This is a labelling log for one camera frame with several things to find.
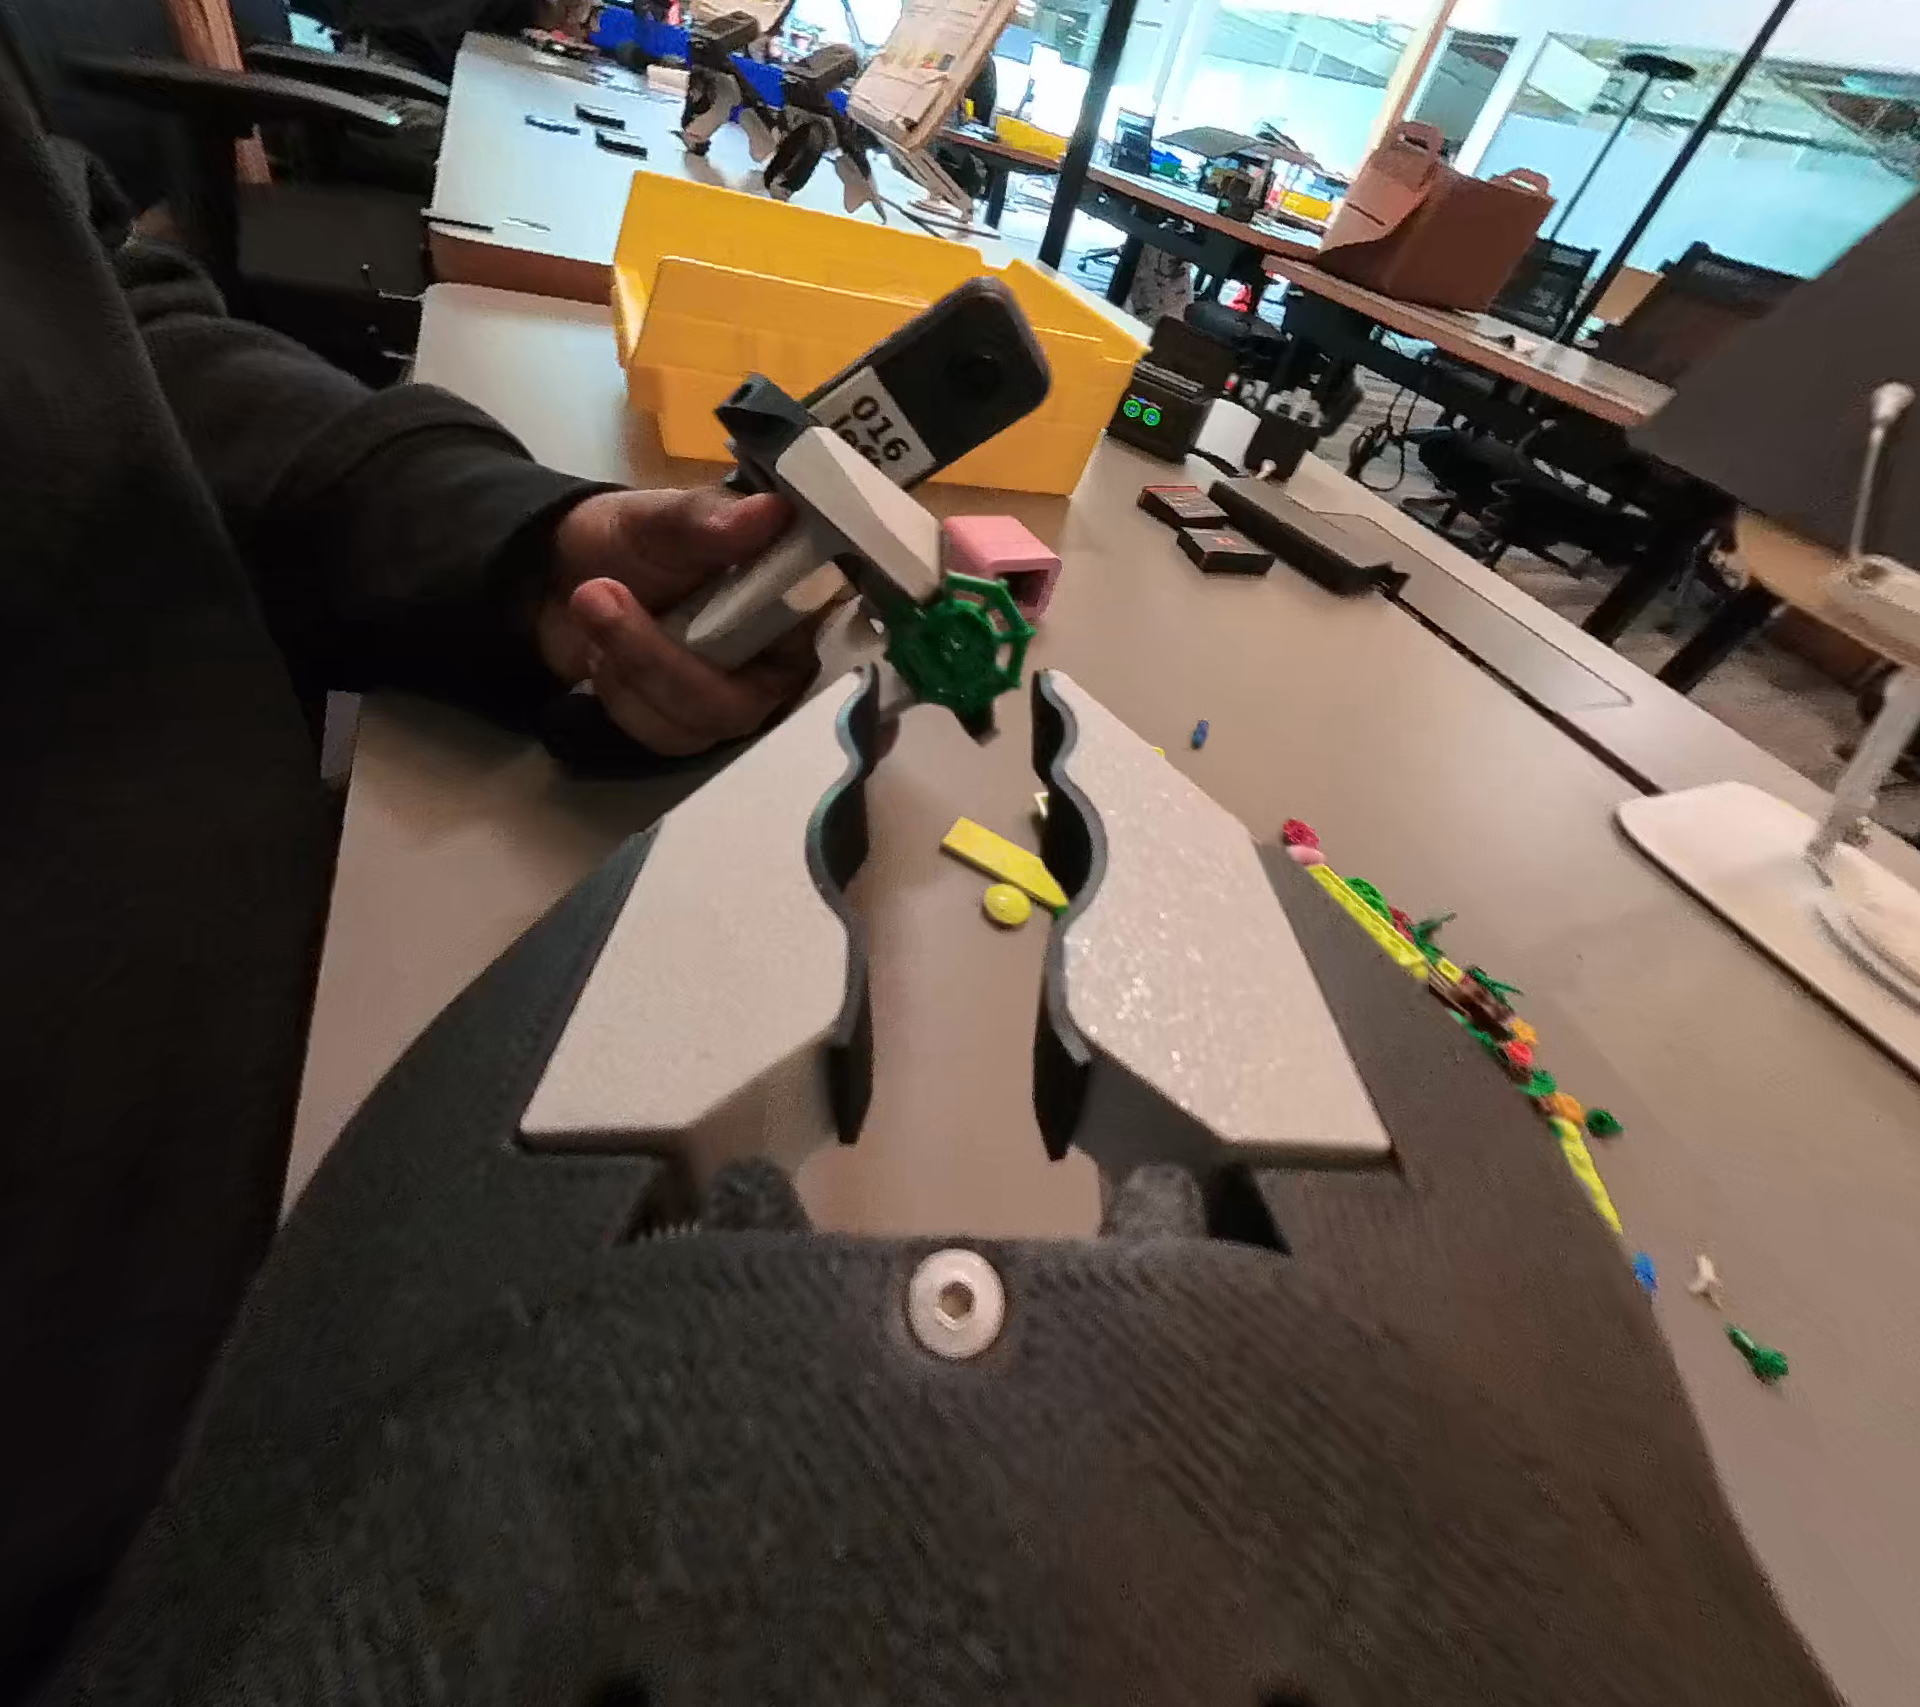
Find person's left hand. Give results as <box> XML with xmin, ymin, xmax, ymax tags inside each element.
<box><xmin>538</xmin><ymin>485</ymin><xmax>819</xmax><ymax>758</ymax></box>

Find yellow plastic bin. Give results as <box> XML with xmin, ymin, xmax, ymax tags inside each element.
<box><xmin>614</xmin><ymin>169</ymin><xmax>1156</xmax><ymax>496</ymax></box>

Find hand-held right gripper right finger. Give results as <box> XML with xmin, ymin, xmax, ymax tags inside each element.
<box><xmin>1033</xmin><ymin>668</ymin><xmax>1396</xmax><ymax>1161</ymax></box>

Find black power brick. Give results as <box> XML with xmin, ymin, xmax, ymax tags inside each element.
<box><xmin>1206</xmin><ymin>472</ymin><xmax>1411</xmax><ymax>594</ymax></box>

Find grey desk cable cover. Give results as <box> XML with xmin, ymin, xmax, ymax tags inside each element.
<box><xmin>1396</xmin><ymin>566</ymin><xmax>1636</xmax><ymax>711</ymax></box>

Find black charging case green lights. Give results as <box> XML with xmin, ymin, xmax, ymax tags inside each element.
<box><xmin>1106</xmin><ymin>316</ymin><xmax>1241</xmax><ymax>463</ymax></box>

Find white stand base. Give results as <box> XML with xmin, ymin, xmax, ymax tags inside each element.
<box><xmin>1614</xmin><ymin>781</ymin><xmax>1920</xmax><ymax>1077</ymax></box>

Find black pole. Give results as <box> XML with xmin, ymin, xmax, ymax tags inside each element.
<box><xmin>1036</xmin><ymin>0</ymin><xmax>1203</xmax><ymax>270</ymax></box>

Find black office chair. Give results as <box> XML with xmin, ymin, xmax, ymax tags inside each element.
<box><xmin>69</xmin><ymin>43</ymin><xmax>453</xmax><ymax>388</ymax></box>

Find black angular gadget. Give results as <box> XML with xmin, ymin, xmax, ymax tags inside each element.
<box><xmin>677</xmin><ymin>14</ymin><xmax>764</xmax><ymax>157</ymax></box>
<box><xmin>764</xmin><ymin>43</ymin><xmax>889</xmax><ymax>223</ymax></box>

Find person's black jacket torso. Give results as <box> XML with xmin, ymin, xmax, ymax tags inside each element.
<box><xmin>0</xmin><ymin>14</ymin><xmax>351</xmax><ymax>1707</ymax></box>

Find black green round toy piece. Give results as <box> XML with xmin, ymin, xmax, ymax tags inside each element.
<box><xmin>885</xmin><ymin>576</ymin><xmax>1041</xmax><ymax>734</ymax></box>

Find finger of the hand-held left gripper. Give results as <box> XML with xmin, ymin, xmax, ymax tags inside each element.
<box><xmin>773</xmin><ymin>427</ymin><xmax>950</xmax><ymax>608</ymax></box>

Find brown top background desk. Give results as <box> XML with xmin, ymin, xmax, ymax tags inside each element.
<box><xmin>929</xmin><ymin>123</ymin><xmax>1676</xmax><ymax>427</ymax></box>

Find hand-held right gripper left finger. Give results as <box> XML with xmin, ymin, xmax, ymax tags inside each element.
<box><xmin>522</xmin><ymin>662</ymin><xmax>889</xmax><ymax>1154</ymax></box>

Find brown cardboard box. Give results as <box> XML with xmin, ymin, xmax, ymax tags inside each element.
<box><xmin>1315</xmin><ymin>118</ymin><xmax>1557</xmax><ymax>313</ymax></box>

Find wooden easel stand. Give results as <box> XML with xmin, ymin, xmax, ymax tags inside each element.
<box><xmin>885</xmin><ymin>140</ymin><xmax>996</xmax><ymax>240</ymax></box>

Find black monitor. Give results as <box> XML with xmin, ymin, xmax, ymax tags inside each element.
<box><xmin>1630</xmin><ymin>191</ymin><xmax>1920</xmax><ymax>554</ymax></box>

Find person's left forearm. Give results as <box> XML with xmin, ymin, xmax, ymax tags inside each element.
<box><xmin>118</xmin><ymin>236</ymin><xmax>632</xmax><ymax>725</ymax></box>

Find pink hollow block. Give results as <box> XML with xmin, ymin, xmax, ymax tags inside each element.
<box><xmin>941</xmin><ymin>514</ymin><xmax>1066</xmax><ymax>619</ymax></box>

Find black floor lamp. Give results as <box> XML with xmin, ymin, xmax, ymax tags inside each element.
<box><xmin>1559</xmin><ymin>0</ymin><xmax>1920</xmax><ymax>341</ymax></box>
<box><xmin>1544</xmin><ymin>53</ymin><xmax>1695</xmax><ymax>243</ymax></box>

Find pile of colourful toy bricks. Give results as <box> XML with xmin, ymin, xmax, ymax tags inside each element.
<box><xmin>941</xmin><ymin>814</ymin><xmax>1630</xmax><ymax>1239</ymax></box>

